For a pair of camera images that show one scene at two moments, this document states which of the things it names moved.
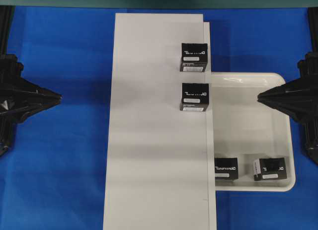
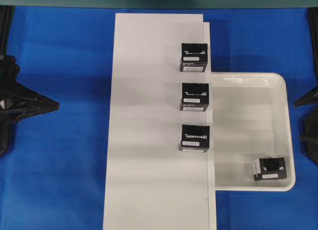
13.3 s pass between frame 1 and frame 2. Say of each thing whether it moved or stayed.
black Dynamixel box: moved
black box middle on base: stayed
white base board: stayed
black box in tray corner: stayed
